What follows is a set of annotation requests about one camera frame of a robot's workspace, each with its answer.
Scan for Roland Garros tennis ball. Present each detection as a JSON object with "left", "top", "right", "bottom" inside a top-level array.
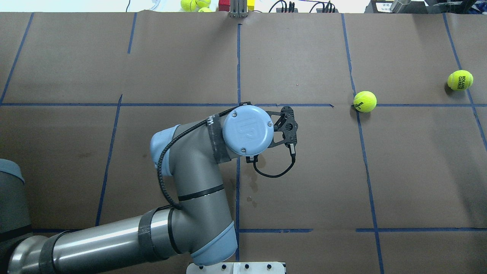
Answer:
[{"left": 447, "top": 70, "right": 474, "bottom": 91}]

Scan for Wilson tennis ball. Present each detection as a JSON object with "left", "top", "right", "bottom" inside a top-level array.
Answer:
[{"left": 352, "top": 91, "right": 377, "bottom": 113}]

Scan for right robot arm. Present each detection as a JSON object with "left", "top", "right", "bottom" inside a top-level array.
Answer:
[{"left": 1, "top": 102, "right": 274, "bottom": 274}]

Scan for black camera cable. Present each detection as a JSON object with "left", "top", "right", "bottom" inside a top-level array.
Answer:
[{"left": 245, "top": 143, "right": 297, "bottom": 178}]

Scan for spare tennis ball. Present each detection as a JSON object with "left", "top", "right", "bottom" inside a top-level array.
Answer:
[
  {"left": 180, "top": 0, "right": 197, "bottom": 12},
  {"left": 195, "top": 0, "right": 212, "bottom": 8},
  {"left": 198, "top": 7, "right": 213, "bottom": 13}
]

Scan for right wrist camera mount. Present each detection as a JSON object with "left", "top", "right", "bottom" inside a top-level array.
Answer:
[{"left": 266, "top": 106, "right": 299, "bottom": 154}]

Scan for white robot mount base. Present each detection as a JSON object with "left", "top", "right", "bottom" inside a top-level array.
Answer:
[{"left": 186, "top": 261, "right": 287, "bottom": 274}]

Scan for coloured toy blocks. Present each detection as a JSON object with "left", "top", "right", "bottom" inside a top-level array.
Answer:
[{"left": 218, "top": 0, "right": 256, "bottom": 12}]

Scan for aluminium frame post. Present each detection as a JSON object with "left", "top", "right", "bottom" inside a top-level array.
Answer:
[{"left": 229, "top": 0, "right": 248, "bottom": 18}]

